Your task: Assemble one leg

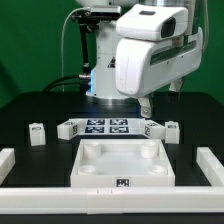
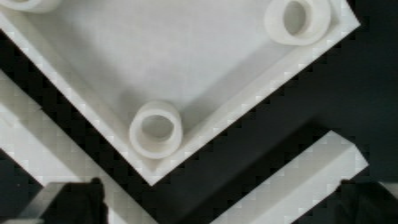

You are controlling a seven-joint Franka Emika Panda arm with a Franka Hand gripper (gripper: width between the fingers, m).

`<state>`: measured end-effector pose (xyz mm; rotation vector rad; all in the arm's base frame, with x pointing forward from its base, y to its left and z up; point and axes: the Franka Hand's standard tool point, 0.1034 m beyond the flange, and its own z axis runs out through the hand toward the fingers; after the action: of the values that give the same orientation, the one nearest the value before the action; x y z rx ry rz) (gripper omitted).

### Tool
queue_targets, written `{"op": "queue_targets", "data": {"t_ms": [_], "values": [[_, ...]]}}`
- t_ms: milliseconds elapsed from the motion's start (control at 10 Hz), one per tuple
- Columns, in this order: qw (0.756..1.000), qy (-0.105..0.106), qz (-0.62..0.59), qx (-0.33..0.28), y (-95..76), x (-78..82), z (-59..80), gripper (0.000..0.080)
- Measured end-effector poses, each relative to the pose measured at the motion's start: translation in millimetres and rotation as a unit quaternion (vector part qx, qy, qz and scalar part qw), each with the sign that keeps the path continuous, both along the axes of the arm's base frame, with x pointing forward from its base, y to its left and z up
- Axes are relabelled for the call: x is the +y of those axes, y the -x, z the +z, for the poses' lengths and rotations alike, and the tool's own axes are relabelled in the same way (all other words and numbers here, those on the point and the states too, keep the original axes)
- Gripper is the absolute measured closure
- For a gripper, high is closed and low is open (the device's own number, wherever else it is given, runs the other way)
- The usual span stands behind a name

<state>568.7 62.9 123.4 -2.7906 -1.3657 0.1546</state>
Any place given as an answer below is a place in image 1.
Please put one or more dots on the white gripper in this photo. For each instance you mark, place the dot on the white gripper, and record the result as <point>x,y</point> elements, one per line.
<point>143,67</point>

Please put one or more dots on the white square table top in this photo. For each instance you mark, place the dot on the white square table top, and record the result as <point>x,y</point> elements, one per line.
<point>107,163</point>

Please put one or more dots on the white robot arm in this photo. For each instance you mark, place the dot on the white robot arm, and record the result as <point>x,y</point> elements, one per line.
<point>102,75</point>

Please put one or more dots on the white sheet with tags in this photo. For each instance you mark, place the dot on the white sheet with tags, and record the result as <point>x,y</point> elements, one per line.
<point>109,126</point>

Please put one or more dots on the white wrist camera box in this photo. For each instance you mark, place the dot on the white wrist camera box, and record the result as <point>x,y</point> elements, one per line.
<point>152,23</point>

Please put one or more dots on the white right fence rail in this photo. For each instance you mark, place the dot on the white right fence rail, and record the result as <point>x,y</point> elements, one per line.
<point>210,166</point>

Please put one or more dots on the white fence rail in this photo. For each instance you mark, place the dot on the white fence rail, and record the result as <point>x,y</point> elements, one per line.
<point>111,200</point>
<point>210,166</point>
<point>7,161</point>

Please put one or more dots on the black camera stand pole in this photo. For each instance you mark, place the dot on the black camera stand pole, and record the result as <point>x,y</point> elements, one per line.
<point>86,66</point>

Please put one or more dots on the black camera on stand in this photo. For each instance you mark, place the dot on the black camera on stand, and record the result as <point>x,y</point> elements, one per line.
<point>98,13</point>

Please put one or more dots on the white front fence rail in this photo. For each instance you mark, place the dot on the white front fence rail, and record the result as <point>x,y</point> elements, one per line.
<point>111,200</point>

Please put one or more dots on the white left fence rail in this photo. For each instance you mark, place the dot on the white left fence rail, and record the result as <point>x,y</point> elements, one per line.
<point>7,161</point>

